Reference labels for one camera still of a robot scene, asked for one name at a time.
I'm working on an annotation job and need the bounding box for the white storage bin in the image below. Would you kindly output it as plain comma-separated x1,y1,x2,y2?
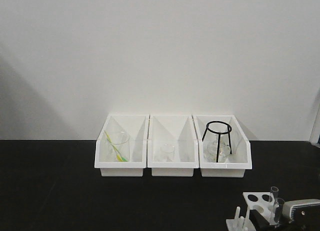
192,114,252,178
94,114,150,177
147,114,200,177

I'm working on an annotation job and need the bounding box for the yellow green plastic dropper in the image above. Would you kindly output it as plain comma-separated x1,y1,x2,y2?
103,130,129,163

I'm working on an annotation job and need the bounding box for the right white storage bin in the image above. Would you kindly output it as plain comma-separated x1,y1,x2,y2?
192,114,252,178

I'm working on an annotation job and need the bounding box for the black wire tripod stand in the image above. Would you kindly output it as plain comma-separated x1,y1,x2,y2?
202,120,238,164

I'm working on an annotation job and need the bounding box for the clear glass flask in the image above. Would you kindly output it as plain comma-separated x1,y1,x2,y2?
206,125,231,163

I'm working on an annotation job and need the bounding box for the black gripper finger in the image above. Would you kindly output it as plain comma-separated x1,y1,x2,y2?
249,209,272,231

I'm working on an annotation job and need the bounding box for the middle white storage bin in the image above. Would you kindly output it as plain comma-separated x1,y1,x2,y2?
147,114,200,177

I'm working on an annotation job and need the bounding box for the clear glass test tube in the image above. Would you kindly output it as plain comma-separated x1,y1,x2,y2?
268,186,279,213
269,197,285,226

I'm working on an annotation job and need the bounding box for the left white storage bin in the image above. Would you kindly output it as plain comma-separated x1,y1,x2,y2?
94,114,150,177

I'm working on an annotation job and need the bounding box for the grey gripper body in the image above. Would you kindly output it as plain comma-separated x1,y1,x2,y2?
282,198,320,221

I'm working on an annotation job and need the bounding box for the small clear glass beaker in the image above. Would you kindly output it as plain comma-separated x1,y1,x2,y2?
160,143,175,162

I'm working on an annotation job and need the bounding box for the white test tube rack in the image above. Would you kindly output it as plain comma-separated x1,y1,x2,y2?
226,192,275,231

